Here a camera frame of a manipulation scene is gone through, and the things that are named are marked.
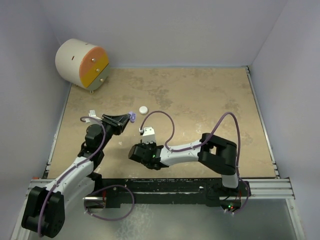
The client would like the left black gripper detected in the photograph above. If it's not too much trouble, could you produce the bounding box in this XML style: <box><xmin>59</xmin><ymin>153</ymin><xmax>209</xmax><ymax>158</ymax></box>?
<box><xmin>98</xmin><ymin>114</ymin><xmax>130</xmax><ymax>150</ymax></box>

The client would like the purple earbud charging case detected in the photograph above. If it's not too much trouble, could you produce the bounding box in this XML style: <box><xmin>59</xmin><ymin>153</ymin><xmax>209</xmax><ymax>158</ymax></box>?
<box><xmin>129</xmin><ymin>111</ymin><xmax>136</xmax><ymax>123</ymax></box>

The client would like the white earbud charging case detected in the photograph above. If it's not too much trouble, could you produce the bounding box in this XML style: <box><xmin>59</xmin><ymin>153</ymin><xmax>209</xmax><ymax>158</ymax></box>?
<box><xmin>138</xmin><ymin>105</ymin><xmax>149</xmax><ymax>115</ymax></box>

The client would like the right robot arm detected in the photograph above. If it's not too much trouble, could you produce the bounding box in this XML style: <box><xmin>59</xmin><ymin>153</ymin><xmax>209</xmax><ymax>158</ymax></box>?
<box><xmin>128</xmin><ymin>133</ymin><xmax>240</xmax><ymax>196</ymax></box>

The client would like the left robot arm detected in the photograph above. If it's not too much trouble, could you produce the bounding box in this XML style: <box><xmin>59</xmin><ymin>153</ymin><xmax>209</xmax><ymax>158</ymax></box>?
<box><xmin>21</xmin><ymin>113</ymin><xmax>132</xmax><ymax>238</ymax></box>

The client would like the round drawer cabinet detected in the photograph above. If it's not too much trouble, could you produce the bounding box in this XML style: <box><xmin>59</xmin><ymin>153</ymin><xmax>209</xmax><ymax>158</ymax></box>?
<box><xmin>55</xmin><ymin>38</ymin><xmax>110</xmax><ymax>93</ymax></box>

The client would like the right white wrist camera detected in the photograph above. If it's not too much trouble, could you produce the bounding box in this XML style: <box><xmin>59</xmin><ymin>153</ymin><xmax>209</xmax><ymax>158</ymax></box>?
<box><xmin>139</xmin><ymin>126</ymin><xmax>156</xmax><ymax>144</ymax></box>

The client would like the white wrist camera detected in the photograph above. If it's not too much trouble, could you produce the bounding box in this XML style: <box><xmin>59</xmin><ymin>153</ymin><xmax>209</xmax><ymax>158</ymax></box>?
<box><xmin>139</xmin><ymin>126</ymin><xmax>156</xmax><ymax>144</ymax></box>
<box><xmin>85</xmin><ymin>109</ymin><xmax>100</xmax><ymax>124</ymax></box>

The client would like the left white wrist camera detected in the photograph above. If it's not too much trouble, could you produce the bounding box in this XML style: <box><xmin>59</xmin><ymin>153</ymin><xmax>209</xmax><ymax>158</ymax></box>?
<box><xmin>85</xmin><ymin>109</ymin><xmax>100</xmax><ymax>124</ymax></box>

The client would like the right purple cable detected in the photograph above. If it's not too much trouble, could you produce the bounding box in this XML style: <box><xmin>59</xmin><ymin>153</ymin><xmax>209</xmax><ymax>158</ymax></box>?
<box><xmin>139</xmin><ymin>111</ymin><xmax>251</xmax><ymax>216</ymax></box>

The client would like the purple cable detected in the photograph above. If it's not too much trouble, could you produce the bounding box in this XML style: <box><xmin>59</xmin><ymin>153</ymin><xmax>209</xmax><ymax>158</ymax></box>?
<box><xmin>139</xmin><ymin>111</ymin><xmax>251</xmax><ymax>216</ymax></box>
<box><xmin>37</xmin><ymin>116</ymin><xmax>136</xmax><ymax>237</ymax></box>

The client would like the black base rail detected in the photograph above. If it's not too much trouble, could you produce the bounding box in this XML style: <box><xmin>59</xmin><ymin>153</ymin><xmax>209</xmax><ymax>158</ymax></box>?
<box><xmin>90</xmin><ymin>173</ymin><xmax>251</xmax><ymax>210</ymax></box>

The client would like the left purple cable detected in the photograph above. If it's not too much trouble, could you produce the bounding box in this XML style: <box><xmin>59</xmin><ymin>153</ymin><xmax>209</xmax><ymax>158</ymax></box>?
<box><xmin>37</xmin><ymin>116</ymin><xmax>136</xmax><ymax>237</ymax></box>

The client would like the aluminium frame rail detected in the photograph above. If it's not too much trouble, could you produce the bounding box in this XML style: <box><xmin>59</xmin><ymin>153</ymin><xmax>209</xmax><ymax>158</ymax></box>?
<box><xmin>9</xmin><ymin>66</ymin><xmax>307</xmax><ymax>240</ymax></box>

